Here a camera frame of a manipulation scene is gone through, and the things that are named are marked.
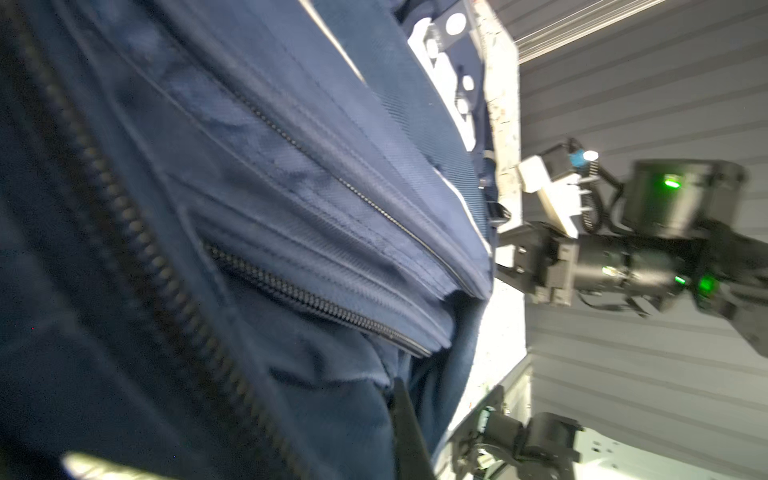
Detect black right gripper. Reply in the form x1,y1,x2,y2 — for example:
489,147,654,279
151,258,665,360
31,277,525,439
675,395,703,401
495,222,579,306

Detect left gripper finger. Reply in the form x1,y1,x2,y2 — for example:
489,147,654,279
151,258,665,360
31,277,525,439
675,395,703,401
390,378,435,480

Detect navy blue student backpack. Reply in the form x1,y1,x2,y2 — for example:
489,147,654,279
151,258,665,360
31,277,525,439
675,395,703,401
1,1,496,479

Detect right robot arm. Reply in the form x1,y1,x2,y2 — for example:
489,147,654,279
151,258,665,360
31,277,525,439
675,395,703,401
496,159,767,356

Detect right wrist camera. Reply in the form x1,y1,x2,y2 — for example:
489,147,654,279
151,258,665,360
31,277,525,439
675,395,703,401
516,138,600,238

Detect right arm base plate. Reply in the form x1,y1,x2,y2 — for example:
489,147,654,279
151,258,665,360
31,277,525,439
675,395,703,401
449,385,583,479

